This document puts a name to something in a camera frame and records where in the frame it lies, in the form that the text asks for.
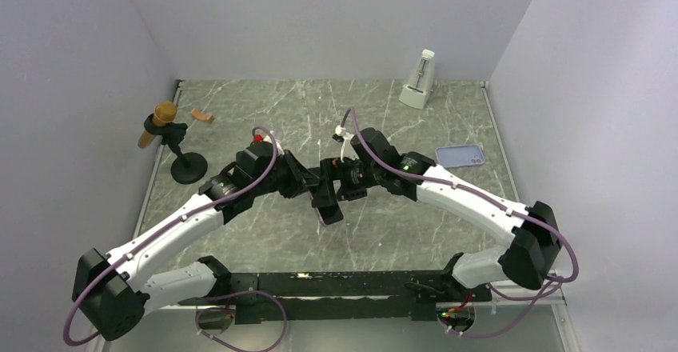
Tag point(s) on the black phone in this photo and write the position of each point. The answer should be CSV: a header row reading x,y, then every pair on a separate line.
x,y
329,215

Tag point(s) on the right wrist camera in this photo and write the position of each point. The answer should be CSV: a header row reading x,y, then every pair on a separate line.
x,y
342,136

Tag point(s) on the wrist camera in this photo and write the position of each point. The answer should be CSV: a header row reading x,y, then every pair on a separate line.
x,y
270,138
342,136

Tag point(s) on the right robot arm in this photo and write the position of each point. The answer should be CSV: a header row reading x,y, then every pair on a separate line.
x,y
527,244

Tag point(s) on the small brown block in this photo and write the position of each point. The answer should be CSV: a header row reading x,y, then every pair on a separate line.
x,y
201,116

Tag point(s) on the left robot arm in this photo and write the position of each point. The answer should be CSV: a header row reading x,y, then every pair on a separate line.
x,y
114,290

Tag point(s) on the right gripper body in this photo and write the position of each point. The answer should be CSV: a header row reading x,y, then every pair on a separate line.
x,y
351,174

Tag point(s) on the lilac phone case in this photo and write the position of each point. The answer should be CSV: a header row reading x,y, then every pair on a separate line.
x,y
459,156

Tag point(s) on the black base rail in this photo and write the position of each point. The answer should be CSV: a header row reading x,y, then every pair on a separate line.
x,y
415,294

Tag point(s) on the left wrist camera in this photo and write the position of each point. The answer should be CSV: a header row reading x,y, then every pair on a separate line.
x,y
270,138

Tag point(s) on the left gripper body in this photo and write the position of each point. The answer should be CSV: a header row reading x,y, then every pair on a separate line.
x,y
287,175

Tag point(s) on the white metronome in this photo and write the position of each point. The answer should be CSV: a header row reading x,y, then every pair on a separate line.
x,y
417,90

